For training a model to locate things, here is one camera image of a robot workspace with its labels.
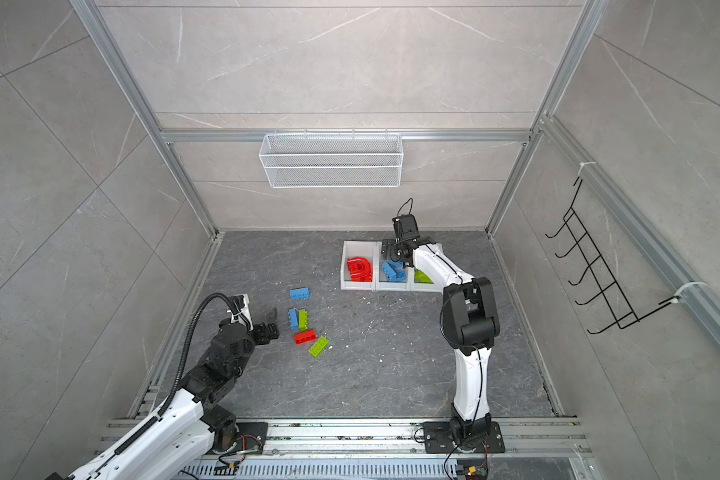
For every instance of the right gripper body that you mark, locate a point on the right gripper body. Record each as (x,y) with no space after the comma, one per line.
(392,248)

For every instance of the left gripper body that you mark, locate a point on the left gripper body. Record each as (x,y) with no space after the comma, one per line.
(249,344)

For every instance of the blue lego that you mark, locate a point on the blue lego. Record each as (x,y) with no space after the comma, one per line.
(388,267)
(293,319)
(299,293)
(397,276)

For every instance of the white three-compartment bin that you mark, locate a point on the white three-compartment bin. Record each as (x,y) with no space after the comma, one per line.
(371,251)

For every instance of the green lego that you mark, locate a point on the green lego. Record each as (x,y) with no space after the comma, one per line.
(421,277)
(319,346)
(302,320)

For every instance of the red arch lego piece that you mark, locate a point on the red arch lego piece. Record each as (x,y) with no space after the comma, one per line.
(360,269)

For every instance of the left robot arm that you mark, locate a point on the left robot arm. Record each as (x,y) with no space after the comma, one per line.
(190,421)

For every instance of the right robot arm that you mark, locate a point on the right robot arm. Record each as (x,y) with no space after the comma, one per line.
(468,322)

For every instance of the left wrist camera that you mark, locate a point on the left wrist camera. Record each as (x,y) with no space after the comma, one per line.
(240,312)

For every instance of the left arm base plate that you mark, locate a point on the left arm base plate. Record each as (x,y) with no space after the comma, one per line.
(247,436)

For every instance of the white wire mesh basket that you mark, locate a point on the white wire mesh basket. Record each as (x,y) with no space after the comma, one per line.
(332,160)

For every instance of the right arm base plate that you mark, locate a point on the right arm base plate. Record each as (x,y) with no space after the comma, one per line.
(441,437)

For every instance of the black wire hook rack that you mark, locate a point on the black wire hook rack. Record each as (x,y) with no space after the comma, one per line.
(597,269)

